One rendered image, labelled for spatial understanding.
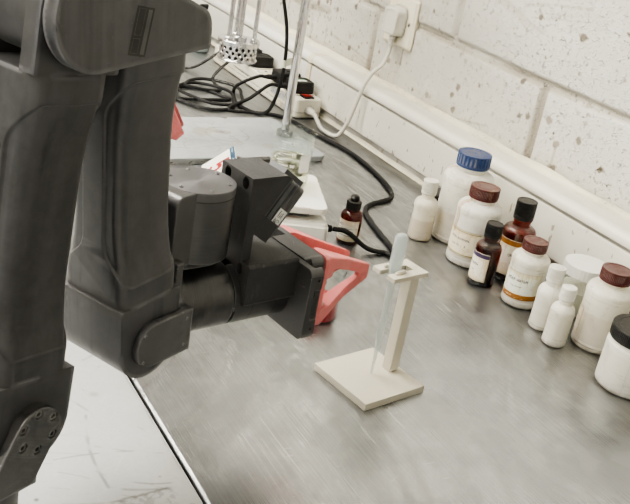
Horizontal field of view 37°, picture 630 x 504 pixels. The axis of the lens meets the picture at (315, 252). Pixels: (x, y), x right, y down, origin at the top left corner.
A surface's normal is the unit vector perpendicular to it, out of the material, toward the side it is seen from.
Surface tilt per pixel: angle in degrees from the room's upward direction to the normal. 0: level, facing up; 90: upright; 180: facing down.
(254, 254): 0
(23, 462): 90
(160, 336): 90
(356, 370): 0
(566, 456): 0
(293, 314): 90
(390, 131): 90
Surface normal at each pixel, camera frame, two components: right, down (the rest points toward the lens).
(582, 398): 0.17, -0.90
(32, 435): 0.80, 0.36
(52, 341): 0.86, 0.11
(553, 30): -0.87, 0.07
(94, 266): -0.58, 0.32
